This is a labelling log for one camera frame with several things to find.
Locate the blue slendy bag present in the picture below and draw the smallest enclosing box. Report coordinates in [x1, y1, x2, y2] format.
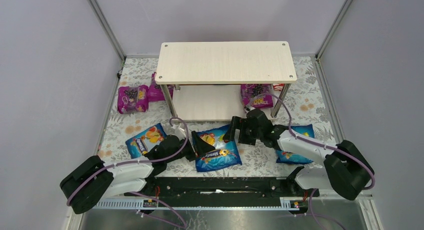
[125, 123, 167, 159]
[275, 124, 315, 165]
[195, 125, 242, 173]

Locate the purple candy bag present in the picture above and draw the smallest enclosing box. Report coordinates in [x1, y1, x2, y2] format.
[117, 85, 149, 114]
[147, 72, 165, 102]
[240, 84, 274, 113]

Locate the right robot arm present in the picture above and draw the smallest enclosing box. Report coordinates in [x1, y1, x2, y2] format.
[223, 109, 375, 201]

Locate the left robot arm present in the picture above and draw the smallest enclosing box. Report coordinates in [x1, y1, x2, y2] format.
[59, 135, 214, 214]

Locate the red white packet behind shelf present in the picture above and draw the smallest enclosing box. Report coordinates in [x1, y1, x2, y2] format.
[272, 84, 285, 91]

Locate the white wooden two-tier shelf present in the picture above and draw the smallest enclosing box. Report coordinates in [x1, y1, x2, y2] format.
[155, 41, 297, 121]

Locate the floral patterned table mat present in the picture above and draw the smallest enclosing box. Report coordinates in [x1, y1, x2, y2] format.
[93, 56, 339, 178]

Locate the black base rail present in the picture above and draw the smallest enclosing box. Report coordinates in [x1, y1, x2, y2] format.
[139, 177, 320, 197]

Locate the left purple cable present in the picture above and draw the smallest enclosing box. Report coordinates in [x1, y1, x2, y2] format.
[66, 117, 190, 229]

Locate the slotted cable duct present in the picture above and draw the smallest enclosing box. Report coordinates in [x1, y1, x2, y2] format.
[94, 197, 299, 211]

